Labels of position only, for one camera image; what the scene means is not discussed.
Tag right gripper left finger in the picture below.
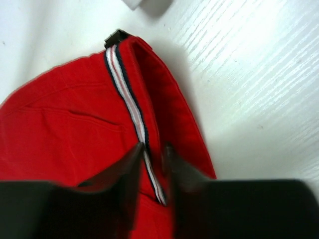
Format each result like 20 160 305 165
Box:
0 143 145 239

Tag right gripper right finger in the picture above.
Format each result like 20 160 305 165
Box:
164 145 319 239

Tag red trousers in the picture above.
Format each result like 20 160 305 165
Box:
0 34 215 239

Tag white clothes rack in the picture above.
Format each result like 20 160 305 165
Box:
122 0 173 10

